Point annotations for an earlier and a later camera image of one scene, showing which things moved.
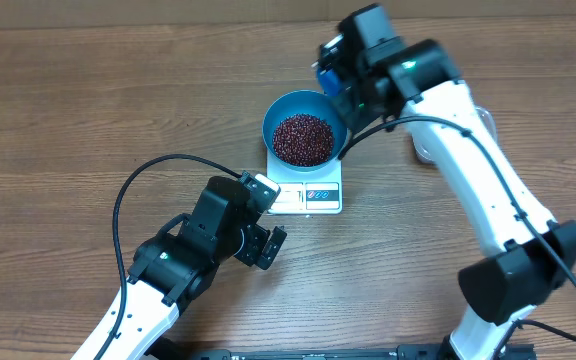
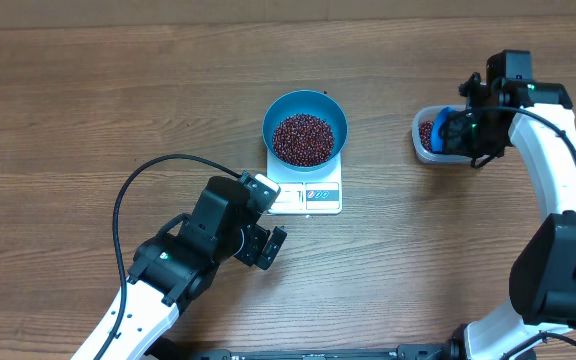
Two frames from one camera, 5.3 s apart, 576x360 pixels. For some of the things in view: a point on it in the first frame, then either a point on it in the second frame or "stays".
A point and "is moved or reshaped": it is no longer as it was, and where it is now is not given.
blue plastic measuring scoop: x=330 y=83 is moved or reshaped
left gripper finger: x=272 y=247 stays
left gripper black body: x=253 y=240 stays
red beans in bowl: x=303 y=140 stays
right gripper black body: x=364 y=105 to x=478 y=138
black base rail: x=341 y=353 stays
